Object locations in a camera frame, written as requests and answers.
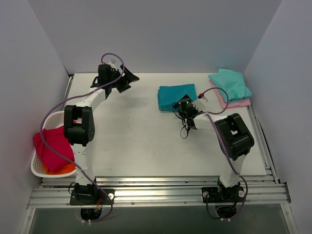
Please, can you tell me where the teal t shirt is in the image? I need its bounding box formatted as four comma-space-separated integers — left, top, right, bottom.
157, 84, 197, 112

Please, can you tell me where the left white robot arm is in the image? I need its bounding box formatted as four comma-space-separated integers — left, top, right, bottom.
63, 62, 139, 204

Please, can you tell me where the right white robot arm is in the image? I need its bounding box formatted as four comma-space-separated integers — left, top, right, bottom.
172, 95, 254, 201

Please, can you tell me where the folded mint green t shirt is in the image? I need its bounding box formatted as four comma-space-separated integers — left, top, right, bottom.
208, 69, 253, 103

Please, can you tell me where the folded pink t shirt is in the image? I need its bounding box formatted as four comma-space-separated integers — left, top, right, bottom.
214, 89, 251, 109

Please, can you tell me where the white plastic laundry basket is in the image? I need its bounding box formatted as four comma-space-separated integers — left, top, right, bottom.
31, 111, 76, 178

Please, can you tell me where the crimson red t shirt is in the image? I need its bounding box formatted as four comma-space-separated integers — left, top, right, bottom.
33, 126, 74, 172

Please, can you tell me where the orange t shirt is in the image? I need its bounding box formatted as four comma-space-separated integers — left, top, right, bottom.
43, 164, 76, 175

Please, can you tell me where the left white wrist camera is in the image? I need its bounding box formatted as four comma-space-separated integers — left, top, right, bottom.
107, 59, 116, 67

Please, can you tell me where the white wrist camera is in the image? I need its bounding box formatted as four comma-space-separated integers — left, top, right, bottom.
107, 59, 116, 67
193, 93, 209, 110

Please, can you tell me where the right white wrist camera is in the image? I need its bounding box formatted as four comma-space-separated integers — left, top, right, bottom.
193, 93, 209, 110

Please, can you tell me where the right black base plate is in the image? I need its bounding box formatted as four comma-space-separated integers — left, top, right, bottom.
201, 186, 245, 203

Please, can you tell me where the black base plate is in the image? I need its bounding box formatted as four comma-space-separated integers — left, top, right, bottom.
201, 186, 245, 203
69, 189, 111, 206

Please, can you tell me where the aluminium rail frame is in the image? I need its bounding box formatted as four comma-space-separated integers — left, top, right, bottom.
28, 73, 291, 209

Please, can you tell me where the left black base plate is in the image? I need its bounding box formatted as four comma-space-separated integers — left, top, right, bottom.
69, 189, 111, 206

